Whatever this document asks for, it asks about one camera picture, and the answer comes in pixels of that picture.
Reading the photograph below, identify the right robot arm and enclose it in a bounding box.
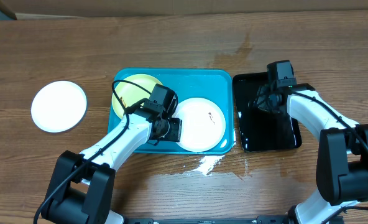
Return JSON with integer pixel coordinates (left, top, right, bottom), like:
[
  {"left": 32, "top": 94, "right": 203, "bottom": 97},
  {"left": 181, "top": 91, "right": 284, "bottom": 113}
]
[{"left": 252, "top": 60, "right": 368, "bottom": 223}]

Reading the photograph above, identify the yellow plate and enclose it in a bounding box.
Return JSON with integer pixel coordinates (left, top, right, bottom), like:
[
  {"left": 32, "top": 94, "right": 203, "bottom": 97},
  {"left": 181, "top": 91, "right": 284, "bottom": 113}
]
[{"left": 111, "top": 74, "right": 162, "bottom": 118}]

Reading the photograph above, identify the black rectangular tray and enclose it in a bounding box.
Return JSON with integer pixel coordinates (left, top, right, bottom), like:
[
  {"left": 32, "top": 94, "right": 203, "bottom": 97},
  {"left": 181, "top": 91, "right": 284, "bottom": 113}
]
[{"left": 232, "top": 72, "right": 302, "bottom": 152}]

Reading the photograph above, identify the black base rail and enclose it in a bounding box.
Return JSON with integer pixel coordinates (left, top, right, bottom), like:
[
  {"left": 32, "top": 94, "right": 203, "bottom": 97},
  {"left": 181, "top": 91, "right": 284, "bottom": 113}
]
[{"left": 124, "top": 215, "right": 295, "bottom": 224}]

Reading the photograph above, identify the white plate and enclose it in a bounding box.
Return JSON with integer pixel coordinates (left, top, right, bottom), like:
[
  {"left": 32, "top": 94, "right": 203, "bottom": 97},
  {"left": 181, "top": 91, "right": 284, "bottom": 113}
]
[
  {"left": 30, "top": 80, "right": 88, "bottom": 133},
  {"left": 173, "top": 98, "right": 226, "bottom": 152}
]

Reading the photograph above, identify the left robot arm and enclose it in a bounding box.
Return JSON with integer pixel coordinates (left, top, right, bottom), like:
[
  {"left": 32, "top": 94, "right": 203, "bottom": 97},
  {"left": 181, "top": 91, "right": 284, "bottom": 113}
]
[{"left": 33, "top": 84, "right": 182, "bottom": 223}]

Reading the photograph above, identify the teal plastic tray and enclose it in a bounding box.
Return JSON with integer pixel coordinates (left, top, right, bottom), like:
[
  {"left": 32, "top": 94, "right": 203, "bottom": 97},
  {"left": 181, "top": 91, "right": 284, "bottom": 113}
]
[{"left": 108, "top": 68, "right": 235, "bottom": 155}]

